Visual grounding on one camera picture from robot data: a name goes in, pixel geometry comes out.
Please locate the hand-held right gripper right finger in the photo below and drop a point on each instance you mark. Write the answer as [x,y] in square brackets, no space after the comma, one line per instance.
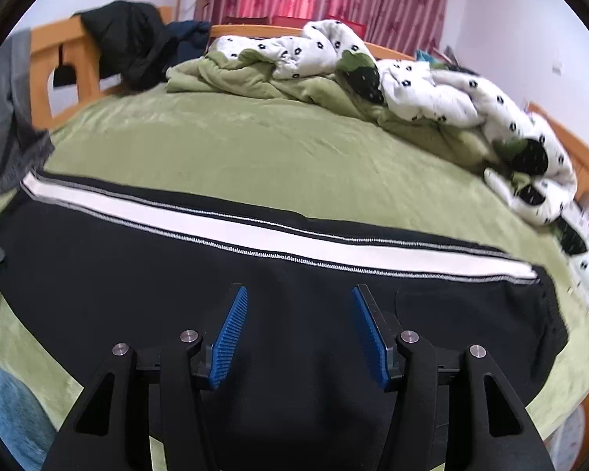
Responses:
[369,336]

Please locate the green bed sheet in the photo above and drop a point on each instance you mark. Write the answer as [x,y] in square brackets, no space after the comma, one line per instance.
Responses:
[255,157]

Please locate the wooden bed frame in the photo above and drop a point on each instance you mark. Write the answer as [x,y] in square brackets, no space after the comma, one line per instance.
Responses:
[68,59]

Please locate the dark blue garment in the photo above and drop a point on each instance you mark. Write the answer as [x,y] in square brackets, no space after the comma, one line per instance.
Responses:
[190,41]

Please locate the black pants with white stripe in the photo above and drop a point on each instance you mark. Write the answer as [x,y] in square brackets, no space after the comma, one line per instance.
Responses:
[186,274]

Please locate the person's leg in blue jeans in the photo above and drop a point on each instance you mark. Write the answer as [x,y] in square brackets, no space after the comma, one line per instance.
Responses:
[10,417]

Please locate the white and green patterned quilt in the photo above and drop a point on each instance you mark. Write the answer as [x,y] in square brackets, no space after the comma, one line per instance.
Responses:
[422,93]

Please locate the grey garment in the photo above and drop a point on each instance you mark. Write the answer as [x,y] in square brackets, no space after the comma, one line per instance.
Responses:
[10,113]

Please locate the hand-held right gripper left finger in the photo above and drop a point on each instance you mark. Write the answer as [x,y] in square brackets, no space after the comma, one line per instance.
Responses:
[229,333]

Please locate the black jacket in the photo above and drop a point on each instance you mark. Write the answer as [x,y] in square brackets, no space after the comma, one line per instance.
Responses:
[127,44]

